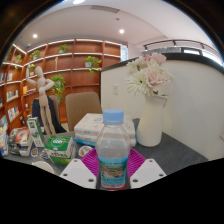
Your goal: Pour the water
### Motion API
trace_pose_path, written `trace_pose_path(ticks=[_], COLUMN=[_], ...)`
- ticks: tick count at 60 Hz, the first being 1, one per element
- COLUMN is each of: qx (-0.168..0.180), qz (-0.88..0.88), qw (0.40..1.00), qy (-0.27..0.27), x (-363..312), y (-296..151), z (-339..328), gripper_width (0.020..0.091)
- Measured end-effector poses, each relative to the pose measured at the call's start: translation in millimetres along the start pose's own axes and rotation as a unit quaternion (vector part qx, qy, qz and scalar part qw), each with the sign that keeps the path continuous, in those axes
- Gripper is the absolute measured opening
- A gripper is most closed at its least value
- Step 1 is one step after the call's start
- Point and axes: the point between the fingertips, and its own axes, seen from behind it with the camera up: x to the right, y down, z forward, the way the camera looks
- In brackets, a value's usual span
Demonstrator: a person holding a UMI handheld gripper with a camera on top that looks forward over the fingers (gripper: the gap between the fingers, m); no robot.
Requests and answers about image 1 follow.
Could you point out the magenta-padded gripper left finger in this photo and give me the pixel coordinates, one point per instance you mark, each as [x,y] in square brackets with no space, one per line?
[76,171]

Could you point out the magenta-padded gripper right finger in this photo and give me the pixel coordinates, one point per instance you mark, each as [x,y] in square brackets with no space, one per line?
[148,171]

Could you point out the clear water bottle blue cap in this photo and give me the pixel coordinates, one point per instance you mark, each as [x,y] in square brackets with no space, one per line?
[112,150]

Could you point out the small painted shell ornament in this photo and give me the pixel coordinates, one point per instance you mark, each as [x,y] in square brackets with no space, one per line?
[34,152]
[85,151]

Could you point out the flat green white box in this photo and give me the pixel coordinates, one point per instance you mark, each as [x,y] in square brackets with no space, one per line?
[60,146]

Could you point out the white ceramic vase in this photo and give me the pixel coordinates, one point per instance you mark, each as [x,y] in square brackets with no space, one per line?
[150,123]

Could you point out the upright green white carton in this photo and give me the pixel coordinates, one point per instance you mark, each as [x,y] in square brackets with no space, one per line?
[35,131]

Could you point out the dark book stack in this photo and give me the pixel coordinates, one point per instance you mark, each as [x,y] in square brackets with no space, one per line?
[20,140]

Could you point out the wooden artist mannequin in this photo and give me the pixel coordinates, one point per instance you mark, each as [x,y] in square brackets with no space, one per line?
[41,86]

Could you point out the pink and white flower bouquet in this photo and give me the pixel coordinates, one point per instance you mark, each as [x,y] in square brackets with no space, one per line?
[155,75]

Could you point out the grey window curtain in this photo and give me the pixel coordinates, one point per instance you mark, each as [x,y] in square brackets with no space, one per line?
[163,50]

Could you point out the window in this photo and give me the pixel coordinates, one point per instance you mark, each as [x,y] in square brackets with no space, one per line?
[200,52]

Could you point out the recessed ceiling spotlight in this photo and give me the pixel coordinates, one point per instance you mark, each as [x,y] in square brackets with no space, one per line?
[121,31]
[35,35]

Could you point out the ceiling air vent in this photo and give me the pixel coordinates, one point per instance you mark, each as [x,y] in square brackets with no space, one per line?
[104,8]

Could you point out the branched ceiling lamp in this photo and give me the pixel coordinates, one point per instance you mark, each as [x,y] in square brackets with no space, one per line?
[78,1]

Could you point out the white wall switch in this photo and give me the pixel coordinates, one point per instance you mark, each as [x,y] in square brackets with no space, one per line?
[115,89]

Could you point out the wooden wall shelf unit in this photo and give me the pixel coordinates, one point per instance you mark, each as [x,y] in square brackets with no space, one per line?
[80,63]

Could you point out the white wall notice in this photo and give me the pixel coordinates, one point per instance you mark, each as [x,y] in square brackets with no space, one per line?
[124,52]

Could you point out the black ceiling track rail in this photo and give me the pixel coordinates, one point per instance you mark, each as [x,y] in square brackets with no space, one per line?
[173,41]

